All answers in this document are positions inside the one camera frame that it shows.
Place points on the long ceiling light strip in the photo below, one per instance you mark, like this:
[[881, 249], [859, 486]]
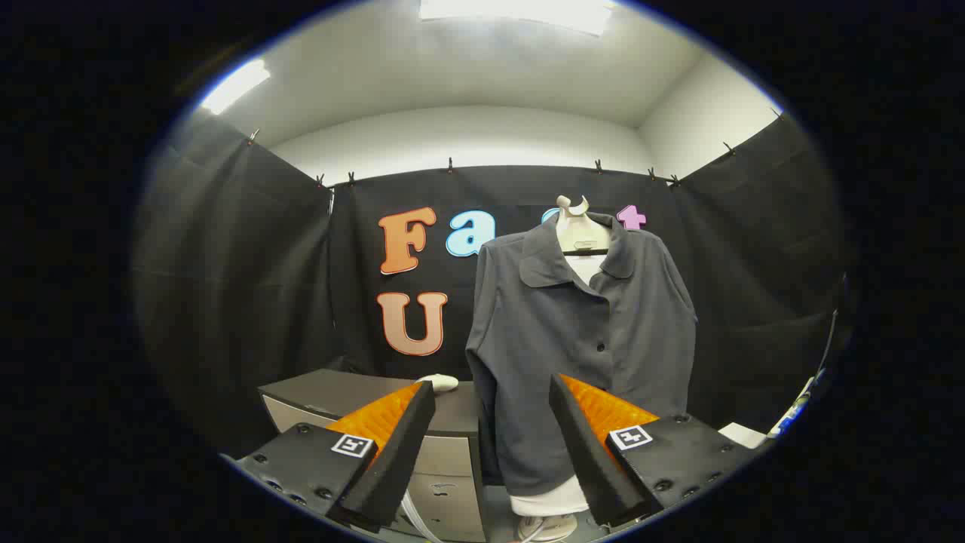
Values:
[[235, 85]]

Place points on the rectangular ceiling light panel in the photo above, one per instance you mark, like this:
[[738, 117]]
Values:
[[520, 11]]

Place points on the white garment steamer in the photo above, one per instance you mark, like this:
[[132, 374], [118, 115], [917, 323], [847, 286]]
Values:
[[441, 383]]

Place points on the white table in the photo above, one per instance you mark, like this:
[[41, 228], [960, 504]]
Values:
[[742, 435]]

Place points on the row of black clips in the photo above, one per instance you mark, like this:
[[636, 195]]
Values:
[[450, 164]]

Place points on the white round steamer base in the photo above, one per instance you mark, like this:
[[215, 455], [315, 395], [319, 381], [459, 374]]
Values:
[[554, 526]]

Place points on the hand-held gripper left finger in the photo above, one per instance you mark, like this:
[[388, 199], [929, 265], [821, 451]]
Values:
[[399, 452]]

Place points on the grey drawer cabinet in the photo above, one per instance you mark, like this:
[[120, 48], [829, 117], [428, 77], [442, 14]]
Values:
[[332, 392]]

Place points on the dark grey button shirt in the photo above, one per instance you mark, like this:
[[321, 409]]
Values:
[[543, 339]]

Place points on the cream clothes hanger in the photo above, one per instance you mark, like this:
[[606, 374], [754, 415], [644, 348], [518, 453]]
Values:
[[577, 226]]

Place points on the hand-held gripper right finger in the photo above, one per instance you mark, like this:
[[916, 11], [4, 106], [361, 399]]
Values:
[[588, 452]]

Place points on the black backdrop cloth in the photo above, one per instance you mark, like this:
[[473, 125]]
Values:
[[249, 286]]

